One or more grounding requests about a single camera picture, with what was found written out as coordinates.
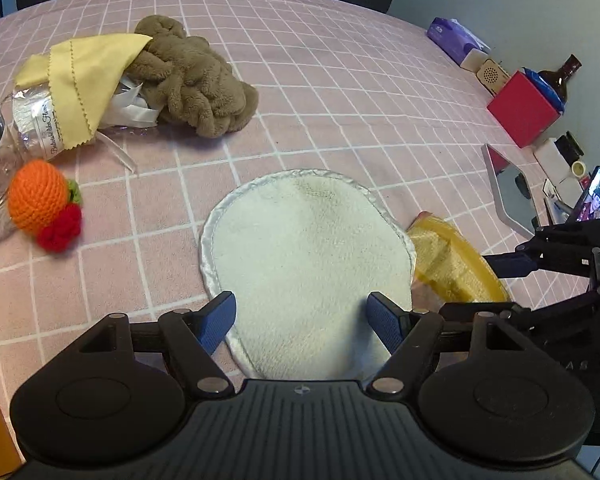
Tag smartphone on stand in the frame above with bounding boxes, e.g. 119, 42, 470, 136
567, 166, 600, 223

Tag yellow microfibre cloth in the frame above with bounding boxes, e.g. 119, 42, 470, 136
12, 32, 155, 151

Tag small wooden speaker box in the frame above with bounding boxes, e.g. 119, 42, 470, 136
476, 58, 510, 96

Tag brown glass bottle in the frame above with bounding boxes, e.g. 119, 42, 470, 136
539, 54, 582, 103

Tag purple tissue pack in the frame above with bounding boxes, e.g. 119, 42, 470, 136
426, 18, 491, 73

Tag orange crocheted fruit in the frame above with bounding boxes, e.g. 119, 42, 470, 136
7, 159, 82, 254

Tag yellow mesh sponge cloth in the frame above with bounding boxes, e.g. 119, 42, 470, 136
406, 211, 510, 312

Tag brown plush towel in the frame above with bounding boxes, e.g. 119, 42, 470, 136
125, 15, 259, 139

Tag tabletop mirror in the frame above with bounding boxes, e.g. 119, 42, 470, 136
482, 144, 539, 238

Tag clear plastic bag with white cloth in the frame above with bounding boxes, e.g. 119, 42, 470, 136
10, 77, 159, 172

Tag pink checkered tablecloth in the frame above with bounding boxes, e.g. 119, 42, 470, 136
0, 0, 594, 411

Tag red box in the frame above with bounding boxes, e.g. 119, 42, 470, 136
486, 72, 560, 148

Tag white round terry cloth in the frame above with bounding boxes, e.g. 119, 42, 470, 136
199, 169, 416, 382

